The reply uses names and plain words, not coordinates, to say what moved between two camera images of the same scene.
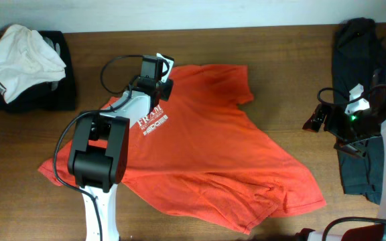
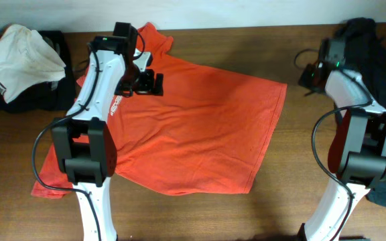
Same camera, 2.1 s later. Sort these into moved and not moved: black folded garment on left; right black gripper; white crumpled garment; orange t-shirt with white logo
Moved: right black gripper; orange t-shirt with white logo
Not moved: black folded garment on left; white crumpled garment
